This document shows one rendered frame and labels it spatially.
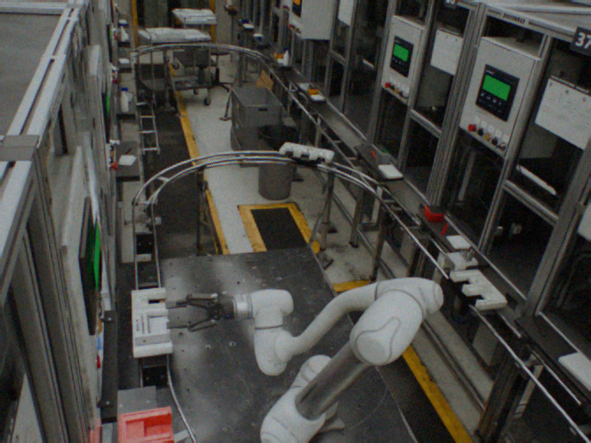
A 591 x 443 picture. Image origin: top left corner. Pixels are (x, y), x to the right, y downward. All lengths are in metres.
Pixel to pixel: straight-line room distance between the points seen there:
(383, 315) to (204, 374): 1.07
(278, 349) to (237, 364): 0.50
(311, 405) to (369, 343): 0.42
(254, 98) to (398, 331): 4.76
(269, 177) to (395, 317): 3.54
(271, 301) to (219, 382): 0.52
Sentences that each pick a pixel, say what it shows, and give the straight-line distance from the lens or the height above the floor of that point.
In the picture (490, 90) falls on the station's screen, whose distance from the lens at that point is 2.74.
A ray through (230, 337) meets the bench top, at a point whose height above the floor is 0.68.
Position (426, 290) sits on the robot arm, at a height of 1.47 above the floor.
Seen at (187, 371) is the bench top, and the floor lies 0.68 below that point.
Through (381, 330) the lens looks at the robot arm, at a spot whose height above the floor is 1.45.
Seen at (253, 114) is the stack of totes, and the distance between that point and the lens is 5.36.
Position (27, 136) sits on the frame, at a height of 2.03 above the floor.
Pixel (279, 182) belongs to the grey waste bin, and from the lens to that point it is 4.85.
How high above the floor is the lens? 2.34
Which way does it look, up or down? 30 degrees down
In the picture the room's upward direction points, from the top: 6 degrees clockwise
